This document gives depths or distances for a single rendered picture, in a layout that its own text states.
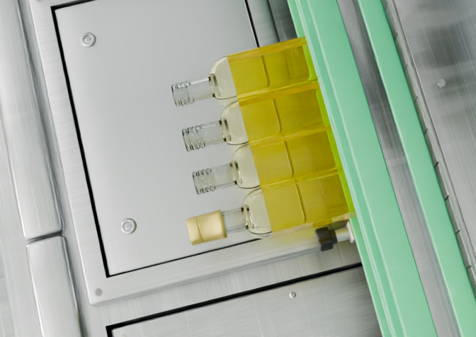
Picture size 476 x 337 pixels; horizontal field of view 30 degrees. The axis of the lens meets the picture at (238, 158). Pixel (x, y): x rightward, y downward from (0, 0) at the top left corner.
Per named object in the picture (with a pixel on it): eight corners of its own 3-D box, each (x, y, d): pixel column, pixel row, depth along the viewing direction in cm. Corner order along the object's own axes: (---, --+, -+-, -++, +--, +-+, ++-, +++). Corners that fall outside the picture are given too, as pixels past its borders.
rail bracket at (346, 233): (408, 209, 118) (311, 233, 118) (416, 197, 112) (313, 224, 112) (416, 237, 117) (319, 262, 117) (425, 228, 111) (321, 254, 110)
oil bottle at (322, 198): (404, 160, 111) (239, 201, 111) (410, 148, 106) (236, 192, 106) (416, 202, 110) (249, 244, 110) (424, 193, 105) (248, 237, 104)
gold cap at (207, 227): (219, 206, 109) (185, 215, 109) (221, 212, 106) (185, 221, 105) (227, 233, 110) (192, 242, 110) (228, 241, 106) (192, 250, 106)
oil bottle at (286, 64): (365, 35, 116) (207, 74, 116) (370, 18, 111) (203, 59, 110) (377, 74, 114) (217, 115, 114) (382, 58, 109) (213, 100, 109)
